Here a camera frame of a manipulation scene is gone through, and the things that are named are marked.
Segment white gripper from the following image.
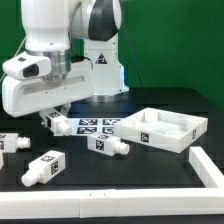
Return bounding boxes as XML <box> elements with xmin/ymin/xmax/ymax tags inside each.
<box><xmin>2</xmin><ymin>60</ymin><xmax>93</xmax><ymax>128</ymax></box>

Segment white square tabletop tray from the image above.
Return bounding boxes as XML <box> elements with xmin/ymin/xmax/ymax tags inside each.
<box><xmin>113</xmin><ymin>108</ymin><xmax>208</xmax><ymax>153</ymax></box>

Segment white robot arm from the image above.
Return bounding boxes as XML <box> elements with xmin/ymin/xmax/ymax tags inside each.
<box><xmin>2</xmin><ymin>0</ymin><xmax>128</xmax><ymax>117</ymax></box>

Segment white fiducial marker sheet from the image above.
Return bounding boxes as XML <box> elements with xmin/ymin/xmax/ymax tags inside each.
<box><xmin>68</xmin><ymin>118</ymin><xmax>121</xmax><ymax>136</ymax></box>

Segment white L-shaped fence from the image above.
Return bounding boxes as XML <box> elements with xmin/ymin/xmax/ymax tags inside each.
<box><xmin>0</xmin><ymin>147</ymin><xmax>224</xmax><ymax>219</ymax></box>

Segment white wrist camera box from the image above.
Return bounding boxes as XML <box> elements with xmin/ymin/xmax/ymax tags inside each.
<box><xmin>2</xmin><ymin>52</ymin><xmax>52</xmax><ymax>80</ymax></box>

